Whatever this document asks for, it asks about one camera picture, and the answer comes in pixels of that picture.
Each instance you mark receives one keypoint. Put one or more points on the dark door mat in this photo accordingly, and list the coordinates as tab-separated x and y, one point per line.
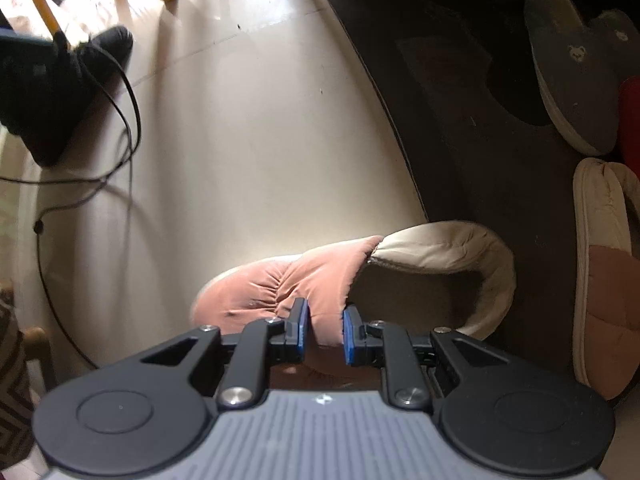
450	110

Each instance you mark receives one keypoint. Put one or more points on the red slipper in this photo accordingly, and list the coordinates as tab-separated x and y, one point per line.
631	120

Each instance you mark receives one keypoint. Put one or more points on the grey bear slipper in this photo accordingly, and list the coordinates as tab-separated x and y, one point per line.
620	30
570	75

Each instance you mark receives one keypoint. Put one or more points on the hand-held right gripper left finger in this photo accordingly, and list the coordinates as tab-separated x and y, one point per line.
301	330

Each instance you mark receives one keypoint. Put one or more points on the patterned cloth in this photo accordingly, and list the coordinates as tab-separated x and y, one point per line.
12	385

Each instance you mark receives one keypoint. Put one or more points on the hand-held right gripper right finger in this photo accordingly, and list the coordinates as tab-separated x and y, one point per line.
350	335

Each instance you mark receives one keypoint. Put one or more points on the person's black shoe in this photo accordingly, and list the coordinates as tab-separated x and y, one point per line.
55	95

